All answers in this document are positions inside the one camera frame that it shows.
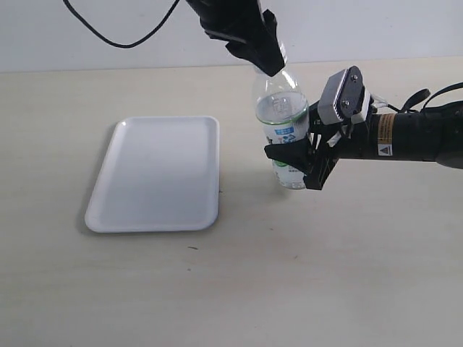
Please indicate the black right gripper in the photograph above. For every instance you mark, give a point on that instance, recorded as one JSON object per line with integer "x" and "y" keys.
{"x": 330, "y": 144}

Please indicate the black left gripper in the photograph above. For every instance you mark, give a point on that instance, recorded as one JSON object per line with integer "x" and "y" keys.
{"x": 249, "y": 30}

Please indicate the clear plastic drink bottle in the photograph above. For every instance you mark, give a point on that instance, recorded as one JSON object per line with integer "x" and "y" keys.
{"x": 281, "y": 107}

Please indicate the white bottle cap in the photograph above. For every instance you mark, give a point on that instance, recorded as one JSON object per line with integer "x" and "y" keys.
{"x": 284, "y": 59}

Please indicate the white rectangular plastic tray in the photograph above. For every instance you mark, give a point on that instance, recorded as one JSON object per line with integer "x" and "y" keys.
{"x": 159, "y": 174}

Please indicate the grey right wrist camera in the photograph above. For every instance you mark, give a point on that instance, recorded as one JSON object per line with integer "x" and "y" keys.
{"x": 344, "y": 98}

